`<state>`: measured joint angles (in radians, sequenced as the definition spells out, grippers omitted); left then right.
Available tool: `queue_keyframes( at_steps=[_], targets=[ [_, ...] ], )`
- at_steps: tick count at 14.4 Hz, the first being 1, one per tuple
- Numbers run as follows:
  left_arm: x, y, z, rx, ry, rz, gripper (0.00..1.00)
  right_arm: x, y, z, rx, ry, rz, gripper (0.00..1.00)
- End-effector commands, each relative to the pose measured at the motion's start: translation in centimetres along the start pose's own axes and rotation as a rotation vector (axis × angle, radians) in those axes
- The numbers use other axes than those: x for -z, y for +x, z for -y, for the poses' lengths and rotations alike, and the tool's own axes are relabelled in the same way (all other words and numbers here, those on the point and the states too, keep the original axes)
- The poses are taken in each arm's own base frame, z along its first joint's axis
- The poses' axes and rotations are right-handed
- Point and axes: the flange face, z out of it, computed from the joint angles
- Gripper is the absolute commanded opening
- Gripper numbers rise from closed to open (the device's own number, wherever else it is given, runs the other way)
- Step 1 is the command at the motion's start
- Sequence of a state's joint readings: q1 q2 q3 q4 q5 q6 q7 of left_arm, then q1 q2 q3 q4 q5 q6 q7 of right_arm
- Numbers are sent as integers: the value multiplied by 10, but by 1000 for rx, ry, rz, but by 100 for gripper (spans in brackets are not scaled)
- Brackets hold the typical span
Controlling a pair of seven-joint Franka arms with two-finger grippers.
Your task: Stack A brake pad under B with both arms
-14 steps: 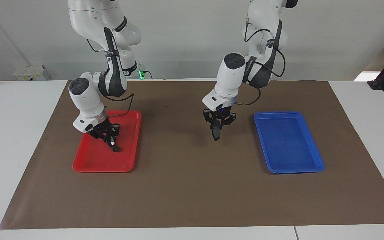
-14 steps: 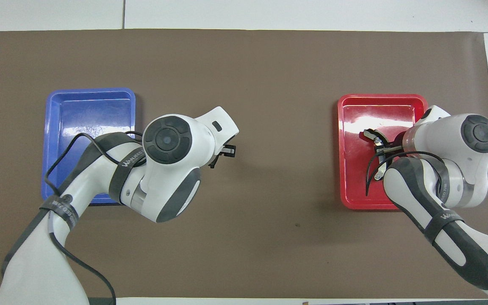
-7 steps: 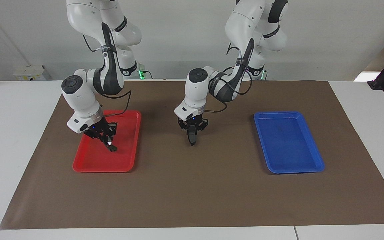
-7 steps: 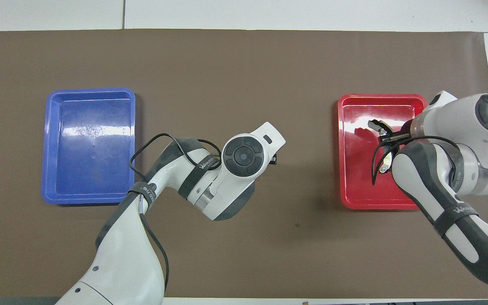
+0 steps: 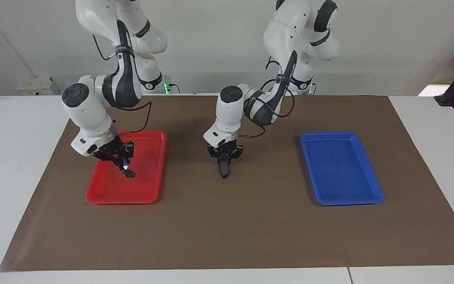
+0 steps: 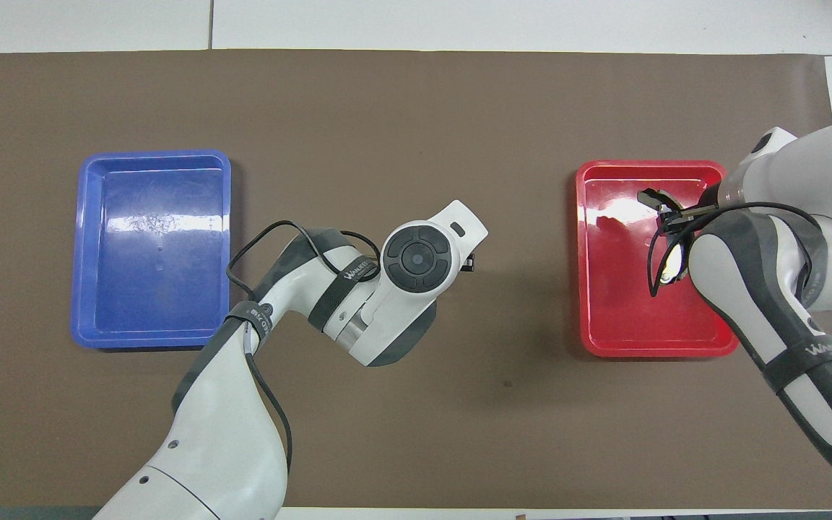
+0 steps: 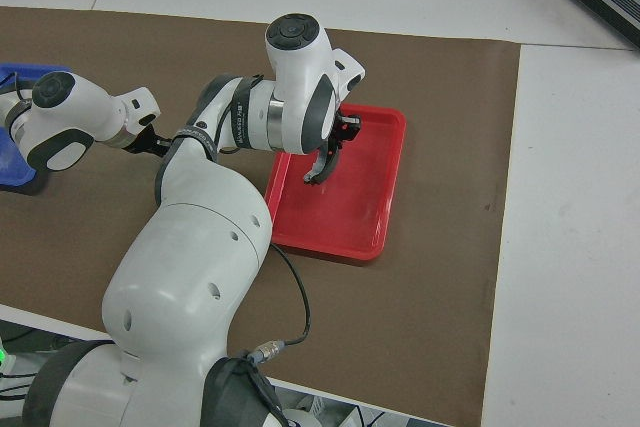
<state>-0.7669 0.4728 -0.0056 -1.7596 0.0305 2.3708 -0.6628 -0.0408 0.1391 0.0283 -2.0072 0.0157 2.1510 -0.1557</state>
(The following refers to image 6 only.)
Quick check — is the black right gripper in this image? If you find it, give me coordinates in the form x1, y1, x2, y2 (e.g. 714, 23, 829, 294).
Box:
657, 205, 700, 236

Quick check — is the red plastic tray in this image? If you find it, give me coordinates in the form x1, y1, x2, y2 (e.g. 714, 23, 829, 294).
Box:
575, 160, 741, 359

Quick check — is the brown table mat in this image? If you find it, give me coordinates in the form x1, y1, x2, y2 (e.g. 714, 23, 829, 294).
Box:
0, 48, 832, 511

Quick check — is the blue plastic tray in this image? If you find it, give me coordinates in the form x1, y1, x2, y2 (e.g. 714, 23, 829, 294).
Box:
70, 149, 233, 351

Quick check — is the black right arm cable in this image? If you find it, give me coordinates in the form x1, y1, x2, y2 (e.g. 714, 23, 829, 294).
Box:
646, 201, 823, 298

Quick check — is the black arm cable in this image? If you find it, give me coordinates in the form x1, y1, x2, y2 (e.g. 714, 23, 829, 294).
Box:
225, 220, 382, 474
646, 201, 823, 298

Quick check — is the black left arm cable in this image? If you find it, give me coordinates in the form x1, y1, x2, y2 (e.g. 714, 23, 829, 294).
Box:
225, 220, 382, 474

